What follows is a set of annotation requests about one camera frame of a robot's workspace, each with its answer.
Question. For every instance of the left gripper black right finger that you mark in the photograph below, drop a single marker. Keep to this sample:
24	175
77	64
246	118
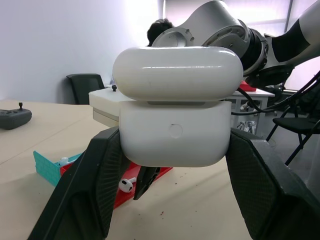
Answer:
265	195

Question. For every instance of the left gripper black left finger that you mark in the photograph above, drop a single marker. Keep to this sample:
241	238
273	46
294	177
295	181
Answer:
85	190

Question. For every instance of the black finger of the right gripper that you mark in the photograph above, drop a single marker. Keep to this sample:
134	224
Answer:
145	181

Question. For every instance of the white earbud charging case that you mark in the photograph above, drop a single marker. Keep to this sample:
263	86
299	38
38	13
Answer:
175	140

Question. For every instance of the red bin on background table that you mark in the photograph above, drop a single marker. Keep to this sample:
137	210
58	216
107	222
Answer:
247	86

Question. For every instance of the white earbud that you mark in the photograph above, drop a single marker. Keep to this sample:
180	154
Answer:
63	161
125	185

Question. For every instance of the red plastic tray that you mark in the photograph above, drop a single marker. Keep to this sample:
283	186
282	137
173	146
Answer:
125	197

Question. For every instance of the teal plastic tray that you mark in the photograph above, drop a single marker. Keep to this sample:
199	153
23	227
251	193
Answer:
46	170

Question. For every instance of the black folding chair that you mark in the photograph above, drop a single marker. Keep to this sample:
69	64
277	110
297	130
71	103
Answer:
297	122

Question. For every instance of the grey gamepad controller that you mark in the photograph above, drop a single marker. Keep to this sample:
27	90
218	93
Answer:
13	118

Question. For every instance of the white background table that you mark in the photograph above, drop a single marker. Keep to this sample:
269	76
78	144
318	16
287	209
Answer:
261	93

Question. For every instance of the black office chair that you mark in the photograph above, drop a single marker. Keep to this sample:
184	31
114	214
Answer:
85	87

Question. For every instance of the person's dark-haired head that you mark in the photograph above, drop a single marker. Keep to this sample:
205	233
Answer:
158	28

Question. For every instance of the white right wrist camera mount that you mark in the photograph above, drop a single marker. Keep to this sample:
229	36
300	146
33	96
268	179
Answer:
105	102

